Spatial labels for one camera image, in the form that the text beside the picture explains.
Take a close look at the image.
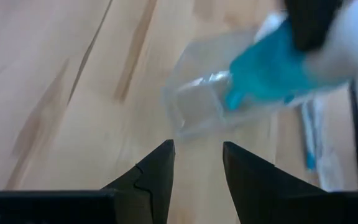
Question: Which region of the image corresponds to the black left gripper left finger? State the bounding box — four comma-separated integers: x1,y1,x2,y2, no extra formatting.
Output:
0,139,177,224

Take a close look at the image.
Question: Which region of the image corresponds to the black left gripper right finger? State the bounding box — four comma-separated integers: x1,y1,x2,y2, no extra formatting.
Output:
222,141,358,224

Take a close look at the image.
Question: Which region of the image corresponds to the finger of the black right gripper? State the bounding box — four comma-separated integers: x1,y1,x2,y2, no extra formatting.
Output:
283,0,345,53

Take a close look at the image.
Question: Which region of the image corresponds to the clear acrylic organizer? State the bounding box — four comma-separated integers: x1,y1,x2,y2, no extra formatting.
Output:
162,26,357,139

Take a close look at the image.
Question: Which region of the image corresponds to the blue white wrapped toothbrush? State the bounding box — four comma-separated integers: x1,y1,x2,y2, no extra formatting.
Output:
300,99,346,191

